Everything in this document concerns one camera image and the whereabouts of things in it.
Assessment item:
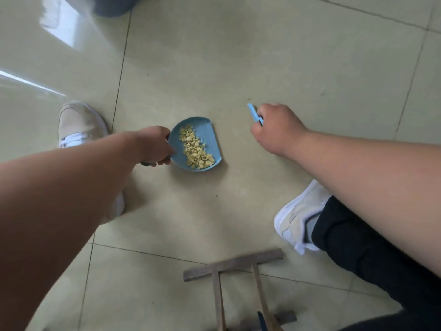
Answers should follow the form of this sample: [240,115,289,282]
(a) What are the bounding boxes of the person's left hand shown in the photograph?
[132,126,175,168]

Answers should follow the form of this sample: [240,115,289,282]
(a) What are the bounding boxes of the person's right hand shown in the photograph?
[250,103,309,158]

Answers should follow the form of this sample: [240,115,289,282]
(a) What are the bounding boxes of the blue brush yellow bristles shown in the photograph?
[247,103,265,126]

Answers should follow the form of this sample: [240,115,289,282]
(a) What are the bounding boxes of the pile of yellow crumbs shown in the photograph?
[178,124,216,170]

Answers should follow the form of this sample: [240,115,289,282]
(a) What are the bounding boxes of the blue plastic dustpan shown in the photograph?
[140,116,223,173]

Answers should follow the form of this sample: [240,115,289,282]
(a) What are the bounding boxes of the grey bin with plastic bag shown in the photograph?
[92,0,142,17]

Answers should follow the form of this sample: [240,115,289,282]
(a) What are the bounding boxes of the person's left forearm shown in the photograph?
[0,131,144,331]

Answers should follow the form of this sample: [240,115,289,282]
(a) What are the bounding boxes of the person's right forearm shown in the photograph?
[284,131,441,278]

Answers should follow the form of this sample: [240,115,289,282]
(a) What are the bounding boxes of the person's left white shoe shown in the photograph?
[57,101,125,225]

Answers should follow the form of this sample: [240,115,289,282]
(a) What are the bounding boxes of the person's white shoe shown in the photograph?
[274,179,333,256]
[57,101,125,225]

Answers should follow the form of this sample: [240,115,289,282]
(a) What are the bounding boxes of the person's right white shoe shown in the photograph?
[274,179,333,256]

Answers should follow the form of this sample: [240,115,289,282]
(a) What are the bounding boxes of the person's black trousers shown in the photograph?
[311,195,441,331]

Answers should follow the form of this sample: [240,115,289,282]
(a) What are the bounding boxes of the wooden folding stool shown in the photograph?
[182,248,298,331]

